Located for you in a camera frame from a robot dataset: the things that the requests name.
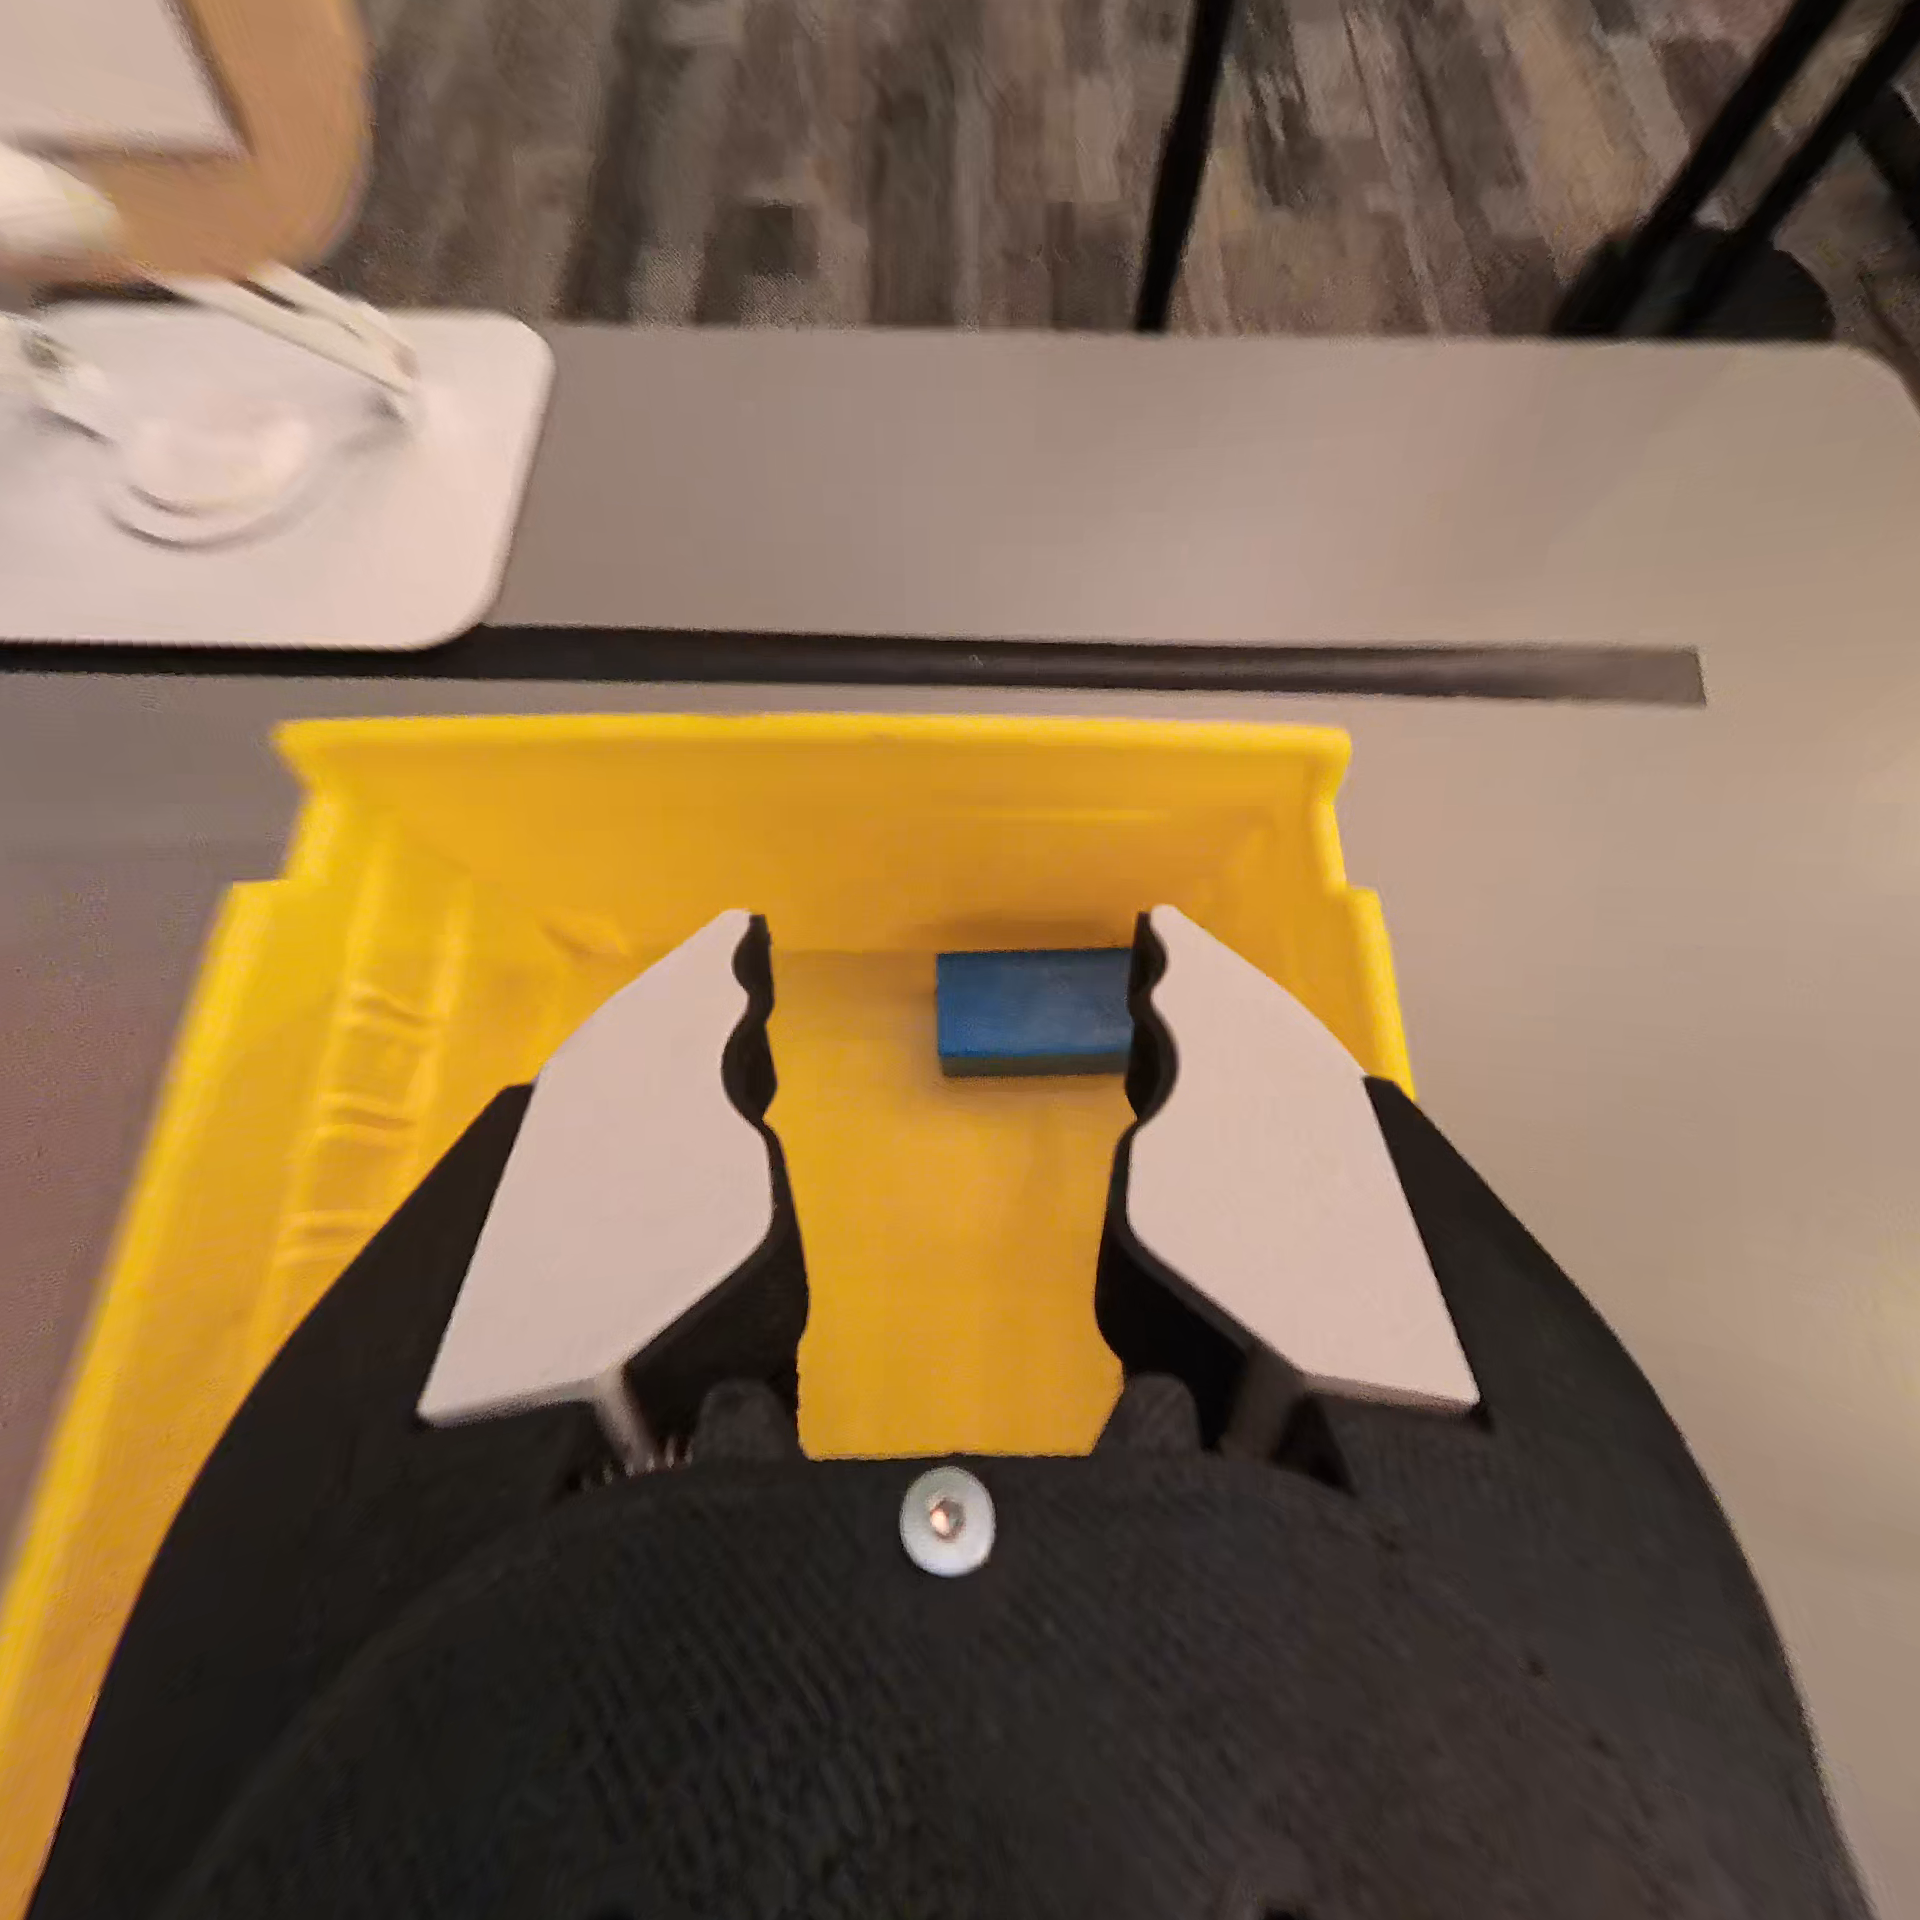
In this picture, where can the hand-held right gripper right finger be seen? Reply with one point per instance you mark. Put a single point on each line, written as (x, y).
(1290, 1201)

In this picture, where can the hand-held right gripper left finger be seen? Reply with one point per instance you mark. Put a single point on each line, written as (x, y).
(615, 1201)

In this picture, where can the dark blue wooden block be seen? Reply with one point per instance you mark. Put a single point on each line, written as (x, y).
(1037, 1009)

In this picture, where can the yellow plastic bin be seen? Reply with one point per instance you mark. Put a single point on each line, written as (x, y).
(945, 1276)

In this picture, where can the black table strip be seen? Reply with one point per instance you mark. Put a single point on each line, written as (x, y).
(1050, 669)

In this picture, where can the black metal pole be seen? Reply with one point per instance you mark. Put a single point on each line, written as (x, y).
(1185, 165)

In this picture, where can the black metal stand legs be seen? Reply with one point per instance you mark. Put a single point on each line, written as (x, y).
(1725, 255)

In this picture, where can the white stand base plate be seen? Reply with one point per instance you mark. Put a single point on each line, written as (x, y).
(389, 510)

